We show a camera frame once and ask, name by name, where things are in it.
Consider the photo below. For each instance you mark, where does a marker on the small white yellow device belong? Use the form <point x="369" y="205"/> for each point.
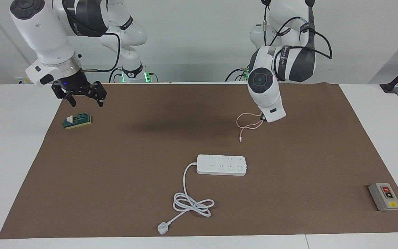
<point x="22" y="81"/>

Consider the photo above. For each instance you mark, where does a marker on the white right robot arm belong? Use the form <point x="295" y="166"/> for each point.
<point x="43" y="38"/>

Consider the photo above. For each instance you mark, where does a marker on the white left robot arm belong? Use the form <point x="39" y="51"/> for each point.
<point x="264" y="93"/>

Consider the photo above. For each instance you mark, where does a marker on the white power strip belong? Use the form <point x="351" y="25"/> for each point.
<point x="221" y="165"/>

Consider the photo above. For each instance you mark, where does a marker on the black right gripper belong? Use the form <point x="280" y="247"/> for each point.
<point x="76" y="84"/>

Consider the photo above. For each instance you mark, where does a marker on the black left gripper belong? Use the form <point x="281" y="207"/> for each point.
<point x="263" y="117"/>

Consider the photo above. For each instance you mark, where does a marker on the brown table mat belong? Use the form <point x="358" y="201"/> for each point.
<point x="116" y="180"/>

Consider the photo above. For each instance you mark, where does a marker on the green knife switch block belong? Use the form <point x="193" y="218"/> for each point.
<point x="79" y="121"/>

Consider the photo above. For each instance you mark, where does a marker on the grey on-off switch box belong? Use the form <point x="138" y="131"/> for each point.
<point x="380" y="200"/>

